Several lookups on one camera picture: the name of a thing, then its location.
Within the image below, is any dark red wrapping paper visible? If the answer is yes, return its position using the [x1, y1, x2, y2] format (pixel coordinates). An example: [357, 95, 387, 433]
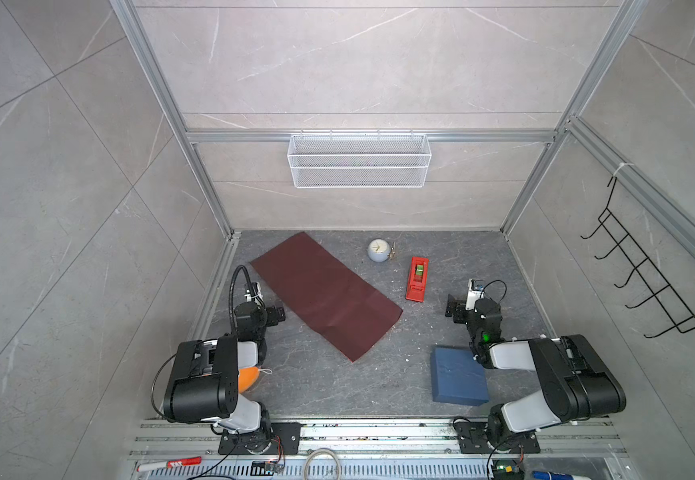
[251, 232, 403, 362]

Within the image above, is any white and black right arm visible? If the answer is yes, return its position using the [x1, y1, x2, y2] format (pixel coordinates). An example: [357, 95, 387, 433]
[445, 292, 627, 452]

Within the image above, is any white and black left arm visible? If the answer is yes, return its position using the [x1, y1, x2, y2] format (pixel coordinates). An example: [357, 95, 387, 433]
[150, 265, 286, 454]

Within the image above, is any orange plush toy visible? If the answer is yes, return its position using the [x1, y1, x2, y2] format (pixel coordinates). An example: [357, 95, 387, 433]
[238, 367, 261, 393]

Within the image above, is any red tape dispenser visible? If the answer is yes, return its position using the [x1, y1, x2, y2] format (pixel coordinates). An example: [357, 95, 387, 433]
[405, 256, 429, 303]

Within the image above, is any small round white clock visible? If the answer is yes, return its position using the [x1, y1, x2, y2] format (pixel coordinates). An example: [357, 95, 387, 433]
[367, 238, 393, 263]

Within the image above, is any red and white marker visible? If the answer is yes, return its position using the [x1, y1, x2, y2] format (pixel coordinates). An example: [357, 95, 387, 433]
[137, 456, 203, 473]

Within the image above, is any blue and white marker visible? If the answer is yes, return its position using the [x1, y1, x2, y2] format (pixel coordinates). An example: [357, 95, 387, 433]
[531, 470, 591, 480]

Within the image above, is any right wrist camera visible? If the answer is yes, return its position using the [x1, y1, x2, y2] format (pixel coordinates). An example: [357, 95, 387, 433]
[465, 278, 485, 310]

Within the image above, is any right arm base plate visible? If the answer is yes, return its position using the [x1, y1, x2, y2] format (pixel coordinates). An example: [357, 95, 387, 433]
[451, 417, 541, 454]

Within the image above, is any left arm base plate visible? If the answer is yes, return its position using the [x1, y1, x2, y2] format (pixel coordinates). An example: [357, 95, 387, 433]
[218, 422, 302, 456]

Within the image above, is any coiled grey cable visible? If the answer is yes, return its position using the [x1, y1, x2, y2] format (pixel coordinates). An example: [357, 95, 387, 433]
[302, 447, 343, 480]

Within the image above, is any aluminium front rail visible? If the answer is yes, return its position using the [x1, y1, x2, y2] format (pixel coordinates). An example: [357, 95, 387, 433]
[123, 417, 639, 479]

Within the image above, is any white wire mesh basket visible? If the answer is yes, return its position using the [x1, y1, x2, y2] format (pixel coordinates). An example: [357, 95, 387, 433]
[287, 133, 433, 189]

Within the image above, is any black wire hook rack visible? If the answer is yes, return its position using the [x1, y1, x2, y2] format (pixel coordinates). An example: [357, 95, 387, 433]
[579, 176, 695, 339]

